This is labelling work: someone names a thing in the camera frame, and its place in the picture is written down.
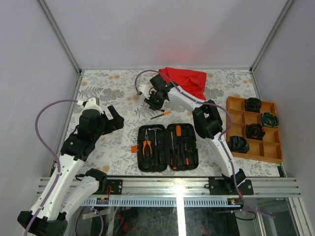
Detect black plastic tool case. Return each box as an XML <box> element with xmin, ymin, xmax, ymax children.
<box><xmin>135</xmin><ymin>123</ymin><xmax>199</xmax><ymax>173</ymax></box>

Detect red cloth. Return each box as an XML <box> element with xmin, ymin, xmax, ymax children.
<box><xmin>158</xmin><ymin>67</ymin><xmax>207</xmax><ymax>101</ymax></box>

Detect small orange black screwdriver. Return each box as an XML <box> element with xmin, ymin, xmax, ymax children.
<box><xmin>184</xmin><ymin>142</ymin><xmax>189</xmax><ymax>165</ymax></box>

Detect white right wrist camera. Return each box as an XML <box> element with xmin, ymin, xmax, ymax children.
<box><xmin>137</xmin><ymin>84</ymin><xmax>154</xmax><ymax>99</ymax></box>

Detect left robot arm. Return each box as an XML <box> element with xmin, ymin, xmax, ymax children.
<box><xmin>17</xmin><ymin>105</ymin><xmax>124</xmax><ymax>236</ymax></box>

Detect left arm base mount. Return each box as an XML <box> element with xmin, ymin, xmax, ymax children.
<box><xmin>93</xmin><ymin>179</ymin><xmax>123</xmax><ymax>196</ymax></box>

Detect orange wooden divided tray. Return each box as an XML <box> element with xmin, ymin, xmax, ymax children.
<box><xmin>226</xmin><ymin>96</ymin><xmax>284</xmax><ymax>164</ymax></box>

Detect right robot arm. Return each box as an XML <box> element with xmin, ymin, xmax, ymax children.
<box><xmin>138</xmin><ymin>75</ymin><xmax>246</xmax><ymax>194</ymax></box>

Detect orange handled pliers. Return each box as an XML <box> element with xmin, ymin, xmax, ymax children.
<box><xmin>142</xmin><ymin>129</ymin><xmax>153</xmax><ymax>157</ymax></box>

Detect orange case latch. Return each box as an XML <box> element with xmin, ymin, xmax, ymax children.
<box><xmin>131</xmin><ymin>145</ymin><xmax>139</xmax><ymax>153</ymax></box>

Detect orange handled small saw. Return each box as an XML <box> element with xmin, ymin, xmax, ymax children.
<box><xmin>150</xmin><ymin>111</ymin><xmax>171</xmax><ymax>120</ymax></box>

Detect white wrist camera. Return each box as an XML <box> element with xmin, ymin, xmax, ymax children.
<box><xmin>137</xmin><ymin>84</ymin><xmax>154</xmax><ymax>99</ymax></box>
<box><xmin>76</xmin><ymin>97</ymin><xmax>103</xmax><ymax>114</ymax></box>

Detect chrome claw hammer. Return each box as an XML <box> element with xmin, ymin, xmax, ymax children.
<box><xmin>148</xmin><ymin>127</ymin><xmax>161</xmax><ymax>146</ymax></box>

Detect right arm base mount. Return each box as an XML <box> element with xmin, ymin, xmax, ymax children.
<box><xmin>208</xmin><ymin>177</ymin><xmax>254</xmax><ymax>196</ymax></box>

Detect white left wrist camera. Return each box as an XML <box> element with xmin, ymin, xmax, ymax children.
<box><xmin>76</xmin><ymin>97</ymin><xmax>103</xmax><ymax>114</ymax></box>

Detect black orange large screwdriver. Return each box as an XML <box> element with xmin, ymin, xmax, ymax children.
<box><xmin>171</xmin><ymin>132</ymin><xmax>178</xmax><ymax>170</ymax></box>

